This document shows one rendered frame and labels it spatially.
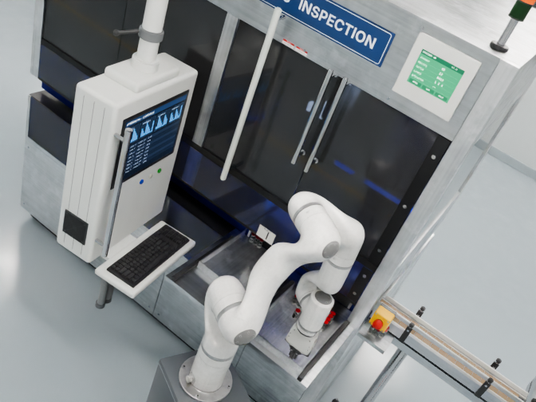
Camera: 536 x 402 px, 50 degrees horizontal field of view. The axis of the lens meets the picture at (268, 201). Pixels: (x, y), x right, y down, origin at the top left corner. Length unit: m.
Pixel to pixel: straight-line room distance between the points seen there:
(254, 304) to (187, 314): 1.34
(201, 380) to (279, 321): 0.47
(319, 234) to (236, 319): 0.37
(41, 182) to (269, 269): 2.05
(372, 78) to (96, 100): 0.93
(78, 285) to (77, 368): 0.55
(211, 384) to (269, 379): 0.93
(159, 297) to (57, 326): 0.55
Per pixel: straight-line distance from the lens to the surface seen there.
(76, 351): 3.18
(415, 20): 1.95
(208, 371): 1.99
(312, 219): 1.63
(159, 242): 2.57
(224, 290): 1.82
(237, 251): 2.56
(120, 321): 3.32
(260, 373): 2.95
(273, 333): 2.30
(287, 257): 1.66
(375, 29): 2.00
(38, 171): 3.49
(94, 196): 2.23
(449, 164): 2.01
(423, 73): 1.95
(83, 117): 2.11
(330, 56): 2.08
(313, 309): 1.98
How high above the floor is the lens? 2.55
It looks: 35 degrees down
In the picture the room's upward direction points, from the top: 22 degrees clockwise
